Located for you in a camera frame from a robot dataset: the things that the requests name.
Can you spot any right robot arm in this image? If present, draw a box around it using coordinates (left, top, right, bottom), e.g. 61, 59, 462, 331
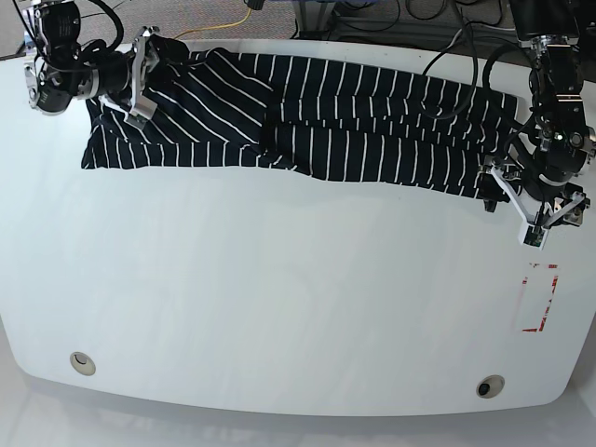
16, 1, 190, 129

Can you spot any right table cable grommet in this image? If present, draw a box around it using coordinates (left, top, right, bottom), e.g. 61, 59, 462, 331
476, 375, 505, 400

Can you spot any red tape rectangle marking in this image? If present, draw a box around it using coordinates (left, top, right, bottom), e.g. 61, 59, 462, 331
516, 264, 560, 332

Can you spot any table cable grommet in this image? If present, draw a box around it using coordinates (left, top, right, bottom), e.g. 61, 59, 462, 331
70, 352, 96, 376
476, 375, 505, 400

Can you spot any white cable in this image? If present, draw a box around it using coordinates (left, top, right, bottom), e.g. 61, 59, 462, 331
442, 22, 469, 54

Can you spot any aluminium frame rail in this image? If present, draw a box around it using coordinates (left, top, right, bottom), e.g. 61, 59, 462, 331
292, 1, 337, 40

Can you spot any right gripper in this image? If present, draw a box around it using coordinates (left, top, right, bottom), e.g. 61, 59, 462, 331
92, 26, 189, 115

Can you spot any yellow cable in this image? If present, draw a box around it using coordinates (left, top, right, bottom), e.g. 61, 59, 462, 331
172, 2, 262, 41

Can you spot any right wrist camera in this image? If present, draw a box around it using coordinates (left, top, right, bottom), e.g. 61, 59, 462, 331
125, 95, 157, 130

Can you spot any left table cable grommet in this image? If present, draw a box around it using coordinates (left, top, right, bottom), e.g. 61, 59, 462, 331
70, 352, 96, 376

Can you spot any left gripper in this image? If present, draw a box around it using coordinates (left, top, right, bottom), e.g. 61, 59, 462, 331
478, 150, 590, 228

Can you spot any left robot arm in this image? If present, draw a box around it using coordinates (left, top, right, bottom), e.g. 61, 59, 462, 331
432, 1, 595, 236

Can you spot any black white striped t-shirt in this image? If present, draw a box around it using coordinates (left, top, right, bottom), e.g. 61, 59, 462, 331
81, 48, 518, 198

